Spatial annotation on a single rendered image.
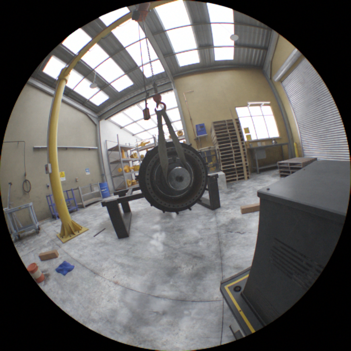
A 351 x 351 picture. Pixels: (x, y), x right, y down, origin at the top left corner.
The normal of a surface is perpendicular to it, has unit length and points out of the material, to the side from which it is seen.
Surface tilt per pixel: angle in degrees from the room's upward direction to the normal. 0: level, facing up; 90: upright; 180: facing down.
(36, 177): 90
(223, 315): 0
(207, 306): 0
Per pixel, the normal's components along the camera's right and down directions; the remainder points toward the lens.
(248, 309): -0.20, -0.98
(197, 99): -0.24, 0.13
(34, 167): 0.95, -0.17
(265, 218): -0.97, 0.21
